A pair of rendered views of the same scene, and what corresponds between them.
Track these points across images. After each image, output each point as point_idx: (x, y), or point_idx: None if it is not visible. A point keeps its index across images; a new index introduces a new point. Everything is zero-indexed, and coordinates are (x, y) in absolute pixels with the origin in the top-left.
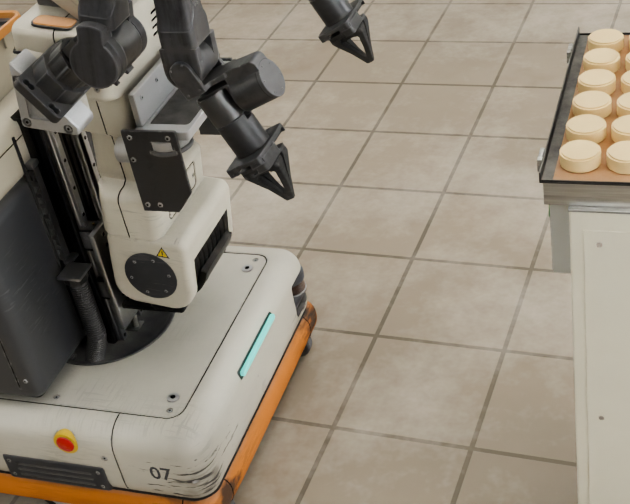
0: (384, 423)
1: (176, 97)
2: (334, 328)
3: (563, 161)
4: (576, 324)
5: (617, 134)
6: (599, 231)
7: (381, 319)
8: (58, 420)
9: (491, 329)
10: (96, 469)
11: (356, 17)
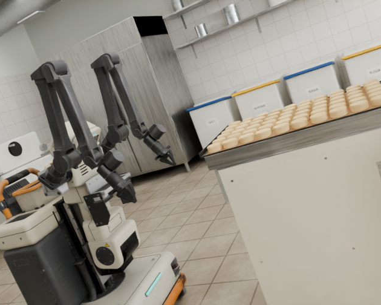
0: None
1: (105, 185)
2: (195, 284)
3: (208, 149)
4: (237, 219)
5: (228, 138)
6: (230, 175)
7: (213, 278)
8: None
9: (254, 272)
10: None
11: (166, 149)
